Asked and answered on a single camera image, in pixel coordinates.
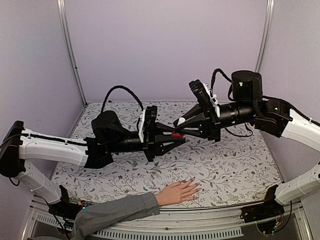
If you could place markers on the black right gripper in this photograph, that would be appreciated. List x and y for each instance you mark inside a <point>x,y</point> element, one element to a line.
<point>208,127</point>

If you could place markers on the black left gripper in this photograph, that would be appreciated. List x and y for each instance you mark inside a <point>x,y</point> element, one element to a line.
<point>151,146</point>

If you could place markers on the red nail polish bottle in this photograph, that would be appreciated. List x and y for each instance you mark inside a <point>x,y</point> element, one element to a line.
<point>177,135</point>

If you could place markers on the grey sleeved forearm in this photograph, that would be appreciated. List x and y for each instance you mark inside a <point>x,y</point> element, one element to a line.
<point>99,216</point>

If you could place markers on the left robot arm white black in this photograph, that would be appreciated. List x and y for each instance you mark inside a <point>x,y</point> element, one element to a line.
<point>21,145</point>

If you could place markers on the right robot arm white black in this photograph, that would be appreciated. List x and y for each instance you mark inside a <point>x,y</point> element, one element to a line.
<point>272,115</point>

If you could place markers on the mannequin hand with nails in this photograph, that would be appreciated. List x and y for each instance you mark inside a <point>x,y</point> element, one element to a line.
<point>178,192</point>

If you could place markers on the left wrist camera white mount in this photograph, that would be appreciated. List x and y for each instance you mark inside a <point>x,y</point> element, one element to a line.
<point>147,120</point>

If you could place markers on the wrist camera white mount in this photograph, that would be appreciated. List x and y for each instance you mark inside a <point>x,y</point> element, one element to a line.
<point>207,101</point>
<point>147,120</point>

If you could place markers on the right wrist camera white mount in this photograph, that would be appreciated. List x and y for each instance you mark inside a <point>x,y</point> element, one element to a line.
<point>207,101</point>

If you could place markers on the aluminium front rail frame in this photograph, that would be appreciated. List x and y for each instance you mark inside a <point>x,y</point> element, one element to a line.
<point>211,223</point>

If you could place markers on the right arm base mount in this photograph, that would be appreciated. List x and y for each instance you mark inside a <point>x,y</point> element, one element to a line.
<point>269,208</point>

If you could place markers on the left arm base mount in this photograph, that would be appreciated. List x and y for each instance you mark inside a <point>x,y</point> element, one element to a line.
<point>66,209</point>

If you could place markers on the aluminium corner post right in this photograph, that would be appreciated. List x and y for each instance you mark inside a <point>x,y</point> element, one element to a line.
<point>268,19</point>

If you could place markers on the aluminium corner post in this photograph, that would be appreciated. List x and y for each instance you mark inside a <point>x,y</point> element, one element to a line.
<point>62,12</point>
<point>268,19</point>

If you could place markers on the aluminium corner post left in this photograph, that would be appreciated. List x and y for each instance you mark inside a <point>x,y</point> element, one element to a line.
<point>62,12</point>

